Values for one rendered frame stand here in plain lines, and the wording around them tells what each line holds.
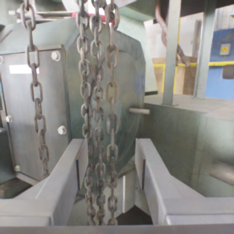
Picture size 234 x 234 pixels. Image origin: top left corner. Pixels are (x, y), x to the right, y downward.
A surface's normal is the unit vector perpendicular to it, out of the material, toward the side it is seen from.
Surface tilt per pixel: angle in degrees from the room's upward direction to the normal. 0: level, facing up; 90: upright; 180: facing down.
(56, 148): 90
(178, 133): 90
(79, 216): 90
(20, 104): 90
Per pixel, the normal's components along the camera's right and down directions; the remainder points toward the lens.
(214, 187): -0.74, 0.17
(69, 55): 0.88, 0.12
